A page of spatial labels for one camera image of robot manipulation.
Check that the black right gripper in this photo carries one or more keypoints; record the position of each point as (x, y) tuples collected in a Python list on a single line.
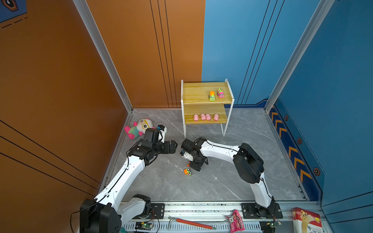
[(195, 166)]

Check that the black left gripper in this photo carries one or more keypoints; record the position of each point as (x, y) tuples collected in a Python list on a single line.
[(167, 150)]

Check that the green orange toy truck top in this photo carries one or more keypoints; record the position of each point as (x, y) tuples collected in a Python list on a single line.
[(212, 96)]

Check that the pink toy truck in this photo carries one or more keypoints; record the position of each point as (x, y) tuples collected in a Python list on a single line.
[(220, 93)]

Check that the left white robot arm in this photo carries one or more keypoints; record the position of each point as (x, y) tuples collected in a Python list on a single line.
[(106, 213)]

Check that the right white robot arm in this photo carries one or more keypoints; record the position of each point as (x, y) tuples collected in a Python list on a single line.
[(249, 166)]

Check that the orange green toy truck bottom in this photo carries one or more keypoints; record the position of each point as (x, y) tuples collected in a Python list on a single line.
[(187, 172)]

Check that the plush doll pink white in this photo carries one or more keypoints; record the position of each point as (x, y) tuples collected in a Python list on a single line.
[(139, 128)]

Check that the pink snack packet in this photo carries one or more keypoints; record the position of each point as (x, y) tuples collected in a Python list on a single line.
[(235, 221)]

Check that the green circuit board left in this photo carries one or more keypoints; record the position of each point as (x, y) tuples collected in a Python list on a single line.
[(143, 227)]

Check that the circuit board right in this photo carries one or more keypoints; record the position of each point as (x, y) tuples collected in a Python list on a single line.
[(269, 226)]

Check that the red white box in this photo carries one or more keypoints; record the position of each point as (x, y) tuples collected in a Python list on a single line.
[(305, 221)]

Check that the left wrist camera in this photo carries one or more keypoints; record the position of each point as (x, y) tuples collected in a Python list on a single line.
[(162, 131)]

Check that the white shelf frame with wood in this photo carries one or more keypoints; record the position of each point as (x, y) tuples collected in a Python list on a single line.
[(195, 100)]

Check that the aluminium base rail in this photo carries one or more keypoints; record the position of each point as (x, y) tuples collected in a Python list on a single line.
[(213, 214)]

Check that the red handled tool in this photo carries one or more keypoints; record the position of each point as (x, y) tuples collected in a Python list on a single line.
[(190, 223)]

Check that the aluminium corner post left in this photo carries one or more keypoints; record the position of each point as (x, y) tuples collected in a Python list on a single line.
[(94, 32)]

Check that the aluminium corner post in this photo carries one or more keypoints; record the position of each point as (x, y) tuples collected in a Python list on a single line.
[(310, 31), (94, 32)]

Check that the aluminium corner post right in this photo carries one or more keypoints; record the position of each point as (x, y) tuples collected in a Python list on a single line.
[(310, 31)]

